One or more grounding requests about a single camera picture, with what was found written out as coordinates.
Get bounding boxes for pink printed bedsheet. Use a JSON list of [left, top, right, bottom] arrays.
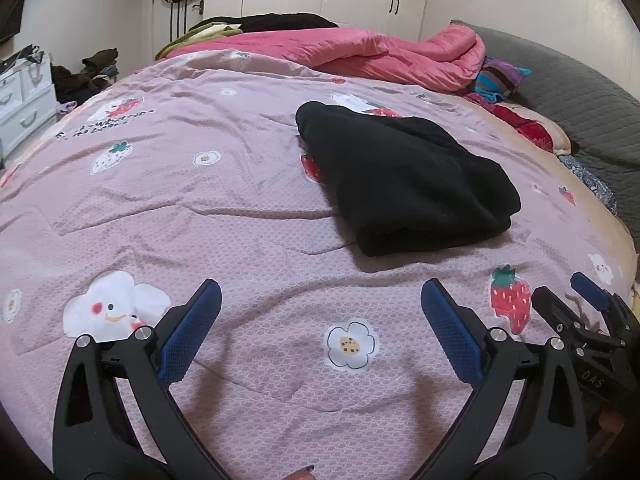
[[0, 49, 636, 480]]

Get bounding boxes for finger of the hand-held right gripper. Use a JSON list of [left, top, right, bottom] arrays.
[[571, 271, 640, 336], [531, 286, 588, 349]]

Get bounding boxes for black sweater with orange cuffs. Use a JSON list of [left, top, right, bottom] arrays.
[[295, 101, 522, 257]]

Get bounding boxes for tan blanket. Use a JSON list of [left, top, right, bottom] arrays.
[[492, 105, 640, 266]]

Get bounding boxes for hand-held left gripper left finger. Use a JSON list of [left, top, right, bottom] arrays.
[[52, 278, 223, 480]]

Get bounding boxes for green blanket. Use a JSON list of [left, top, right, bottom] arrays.
[[154, 24, 241, 61]]

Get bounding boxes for pile of dark clothes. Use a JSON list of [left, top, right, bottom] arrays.
[[50, 47, 120, 103]]

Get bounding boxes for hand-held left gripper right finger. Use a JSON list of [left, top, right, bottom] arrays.
[[421, 278, 588, 480]]

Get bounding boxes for black bag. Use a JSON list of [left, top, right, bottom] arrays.
[[0, 44, 46, 68]]

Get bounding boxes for blue patterned cloth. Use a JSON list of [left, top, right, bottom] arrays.
[[557, 154, 618, 217]]

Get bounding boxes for pink quilt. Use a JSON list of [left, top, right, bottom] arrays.
[[165, 22, 487, 93]]

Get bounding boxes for red pillow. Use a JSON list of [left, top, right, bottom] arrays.
[[465, 92, 573, 156]]

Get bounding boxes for grey quilted headboard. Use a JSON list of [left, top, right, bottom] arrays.
[[450, 20, 640, 253]]

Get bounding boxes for striped purple pillow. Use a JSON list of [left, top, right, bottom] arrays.
[[472, 57, 531, 103]]

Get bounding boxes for black television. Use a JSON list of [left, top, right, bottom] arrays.
[[0, 0, 48, 46]]

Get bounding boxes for white drawer cabinet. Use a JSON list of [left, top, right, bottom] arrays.
[[0, 52, 57, 156]]

